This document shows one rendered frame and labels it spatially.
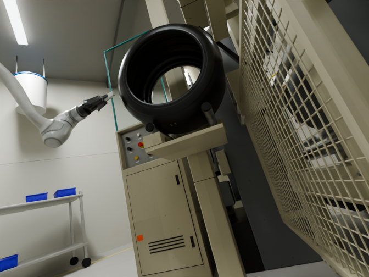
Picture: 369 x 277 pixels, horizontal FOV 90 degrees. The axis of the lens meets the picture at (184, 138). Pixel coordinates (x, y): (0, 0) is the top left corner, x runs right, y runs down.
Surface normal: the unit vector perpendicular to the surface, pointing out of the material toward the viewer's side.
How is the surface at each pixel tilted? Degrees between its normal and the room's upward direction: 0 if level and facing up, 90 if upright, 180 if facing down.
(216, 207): 90
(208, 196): 90
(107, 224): 90
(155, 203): 90
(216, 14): 162
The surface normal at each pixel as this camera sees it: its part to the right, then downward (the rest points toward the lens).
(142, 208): -0.27, -0.22
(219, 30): 0.15, 0.81
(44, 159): 0.46, -0.38
